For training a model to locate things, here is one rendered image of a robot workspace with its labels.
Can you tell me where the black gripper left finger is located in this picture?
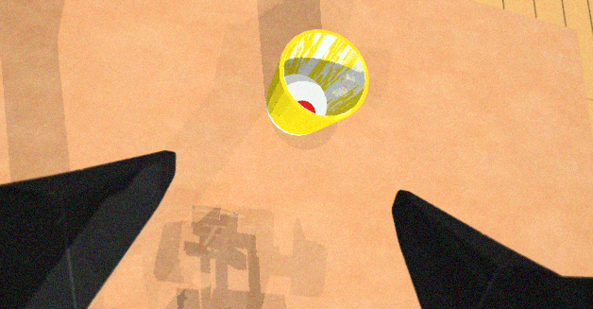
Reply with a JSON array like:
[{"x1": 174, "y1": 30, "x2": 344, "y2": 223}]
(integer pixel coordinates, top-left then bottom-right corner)
[{"x1": 0, "y1": 150, "x2": 176, "y2": 309}]

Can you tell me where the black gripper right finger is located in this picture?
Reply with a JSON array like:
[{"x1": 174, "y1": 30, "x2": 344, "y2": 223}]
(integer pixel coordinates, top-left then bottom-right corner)
[{"x1": 392, "y1": 190, "x2": 593, "y2": 309}]

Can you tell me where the red ball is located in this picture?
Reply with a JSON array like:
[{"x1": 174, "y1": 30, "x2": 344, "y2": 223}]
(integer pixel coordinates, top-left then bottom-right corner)
[{"x1": 298, "y1": 100, "x2": 315, "y2": 113}]

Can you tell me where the yellow cup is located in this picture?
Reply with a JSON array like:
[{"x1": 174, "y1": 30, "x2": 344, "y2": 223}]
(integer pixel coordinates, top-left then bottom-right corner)
[{"x1": 265, "y1": 29, "x2": 369, "y2": 136}]

